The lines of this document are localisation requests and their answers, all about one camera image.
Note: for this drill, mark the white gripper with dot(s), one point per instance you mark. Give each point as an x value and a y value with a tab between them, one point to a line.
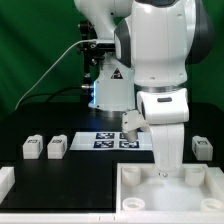
167	144

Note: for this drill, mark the white square tabletop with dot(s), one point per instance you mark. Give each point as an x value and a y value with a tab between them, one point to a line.
193	194

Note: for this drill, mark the white sheet with tags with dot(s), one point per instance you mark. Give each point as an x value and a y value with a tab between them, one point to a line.
109	141

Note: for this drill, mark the black camera on stand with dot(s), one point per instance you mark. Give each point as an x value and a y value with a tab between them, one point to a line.
93	55

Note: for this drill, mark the white left obstacle block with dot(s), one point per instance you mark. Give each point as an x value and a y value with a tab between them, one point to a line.
7	180

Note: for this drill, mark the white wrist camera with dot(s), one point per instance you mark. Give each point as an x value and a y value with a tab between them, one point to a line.
131	122

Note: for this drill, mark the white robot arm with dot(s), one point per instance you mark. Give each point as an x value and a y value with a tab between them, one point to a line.
144	46

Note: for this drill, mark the white front obstacle bar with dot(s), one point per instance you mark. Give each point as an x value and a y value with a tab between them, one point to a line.
44	218

